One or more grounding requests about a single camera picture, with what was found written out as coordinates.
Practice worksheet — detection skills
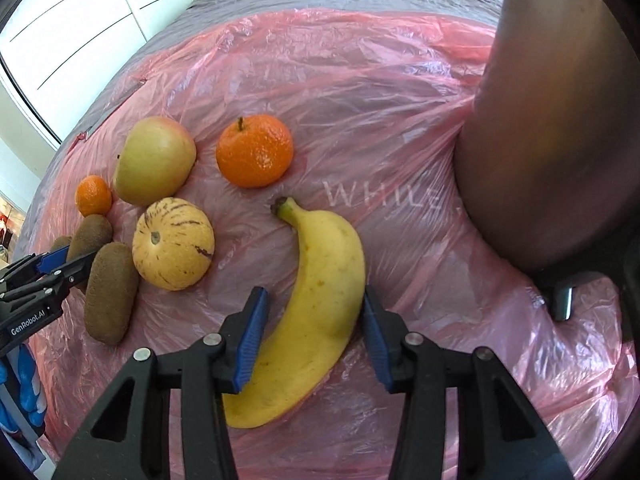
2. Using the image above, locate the pink plastic sheet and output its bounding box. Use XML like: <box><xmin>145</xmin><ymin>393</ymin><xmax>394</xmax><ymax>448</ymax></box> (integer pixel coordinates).
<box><xmin>25</xmin><ymin>7</ymin><xmax>640</xmax><ymax>480</ymax></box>

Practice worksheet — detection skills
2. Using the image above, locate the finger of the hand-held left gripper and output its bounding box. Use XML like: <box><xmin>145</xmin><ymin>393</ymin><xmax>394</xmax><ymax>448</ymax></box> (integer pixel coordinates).
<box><xmin>0</xmin><ymin>251</ymin><xmax>97</xmax><ymax>311</ymax></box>
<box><xmin>0</xmin><ymin>250</ymin><xmax>70</xmax><ymax>293</ymax></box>

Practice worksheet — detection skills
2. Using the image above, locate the brown and black cylinder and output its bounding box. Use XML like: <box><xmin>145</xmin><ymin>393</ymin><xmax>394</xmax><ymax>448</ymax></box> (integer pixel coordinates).
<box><xmin>452</xmin><ymin>0</ymin><xmax>640</xmax><ymax>346</ymax></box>

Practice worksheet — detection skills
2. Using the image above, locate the person's left hand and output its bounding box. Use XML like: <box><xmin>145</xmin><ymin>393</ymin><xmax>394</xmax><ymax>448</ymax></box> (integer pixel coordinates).
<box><xmin>0</xmin><ymin>345</ymin><xmax>47</xmax><ymax>436</ymax></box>

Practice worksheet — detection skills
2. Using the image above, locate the white wardrobe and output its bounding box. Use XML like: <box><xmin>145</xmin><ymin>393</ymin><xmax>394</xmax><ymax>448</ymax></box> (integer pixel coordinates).
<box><xmin>0</xmin><ymin>0</ymin><xmax>218</xmax><ymax>148</ymax></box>

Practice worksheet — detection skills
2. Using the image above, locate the yellow banana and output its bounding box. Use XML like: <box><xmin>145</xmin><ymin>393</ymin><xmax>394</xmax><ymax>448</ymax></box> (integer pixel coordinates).
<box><xmin>222</xmin><ymin>196</ymin><xmax>367</xmax><ymax>429</ymax></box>

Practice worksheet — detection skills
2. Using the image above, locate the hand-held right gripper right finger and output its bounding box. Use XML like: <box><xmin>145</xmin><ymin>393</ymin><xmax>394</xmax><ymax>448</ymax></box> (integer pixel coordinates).
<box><xmin>362</xmin><ymin>285</ymin><xmax>573</xmax><ymax>480</ymax></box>

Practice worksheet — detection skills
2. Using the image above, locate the striped yellow pepino melon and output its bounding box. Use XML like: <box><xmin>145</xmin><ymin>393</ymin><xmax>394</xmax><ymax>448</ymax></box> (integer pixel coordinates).
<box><xmin>132</xmin><ymin>197</ymin><xmax>216</xmax><ymax>292</ymax></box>

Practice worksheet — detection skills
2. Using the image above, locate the large orange mandarin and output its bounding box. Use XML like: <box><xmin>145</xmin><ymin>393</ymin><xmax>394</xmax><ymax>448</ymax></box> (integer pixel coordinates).
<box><xmin>216</xmin><ymin>114</ymin><xmax>295</xmax><ymax>189</ymax></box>

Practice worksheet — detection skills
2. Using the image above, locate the yellow-green apple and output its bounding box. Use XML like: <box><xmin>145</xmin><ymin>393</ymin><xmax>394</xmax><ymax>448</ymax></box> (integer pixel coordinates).
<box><xmin>113</xmin><ymin>116</ymin><xmax>197</xmax><ymax>207</ymax></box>

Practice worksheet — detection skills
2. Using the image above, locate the small orange mandarin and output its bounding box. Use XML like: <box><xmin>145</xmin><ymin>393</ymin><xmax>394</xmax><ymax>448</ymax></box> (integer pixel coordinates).
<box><xmin>75</xmin><ymin>175</ymin><xmax>113</xmax><ymax>217</ymax></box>

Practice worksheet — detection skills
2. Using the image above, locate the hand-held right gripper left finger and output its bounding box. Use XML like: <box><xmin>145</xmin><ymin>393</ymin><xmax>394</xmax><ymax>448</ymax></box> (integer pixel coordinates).
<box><xmin>52</xmin><ymin>286</ymin><xmax>271</xmax><ymax>480</ymax></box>

